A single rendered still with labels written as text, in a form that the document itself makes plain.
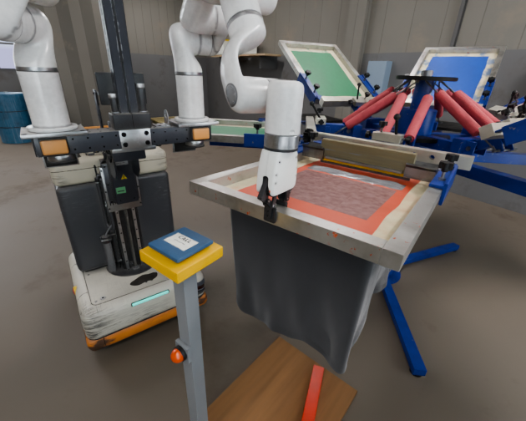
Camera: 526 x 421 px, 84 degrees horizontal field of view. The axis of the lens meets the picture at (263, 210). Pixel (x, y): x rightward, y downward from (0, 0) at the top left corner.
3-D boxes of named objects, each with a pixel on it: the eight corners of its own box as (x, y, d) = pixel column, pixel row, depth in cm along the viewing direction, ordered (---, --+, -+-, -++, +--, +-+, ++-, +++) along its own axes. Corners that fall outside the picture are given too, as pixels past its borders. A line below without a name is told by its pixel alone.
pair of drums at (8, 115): (75, 140, 554) (63, 93, 518) (0, 147, 495) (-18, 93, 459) (71, 134, 603) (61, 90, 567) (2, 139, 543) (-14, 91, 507)
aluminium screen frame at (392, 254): (398, 272, 54) (403, 255, 52) (189, 193, 85) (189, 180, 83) (450, 180, 112) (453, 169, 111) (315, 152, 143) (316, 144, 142)
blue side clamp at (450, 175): (441, 205, 90) (448, 184, 87) (423, 201, 92) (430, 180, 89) (452, 183, 112) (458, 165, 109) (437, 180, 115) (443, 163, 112)
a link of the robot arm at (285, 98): (241, 76, 64) (276, 78, 69) (240, 125, 69) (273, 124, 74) (282, 78, 53) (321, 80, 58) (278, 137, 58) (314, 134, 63)
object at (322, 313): (344, 379, 84) (374, 255, 65) (229, 307, 108) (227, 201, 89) (348, 372, 86) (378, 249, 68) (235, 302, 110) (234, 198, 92)
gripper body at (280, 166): (280, 137, 69) (276, 182, 73) (253, 142, 61) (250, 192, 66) (307, 142, 65) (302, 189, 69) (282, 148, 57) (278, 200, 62)
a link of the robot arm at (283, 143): (280, 129, 68) (280, 140, 69) (257, 132, 62) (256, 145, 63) (309, 133, 64) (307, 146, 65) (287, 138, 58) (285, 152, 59)
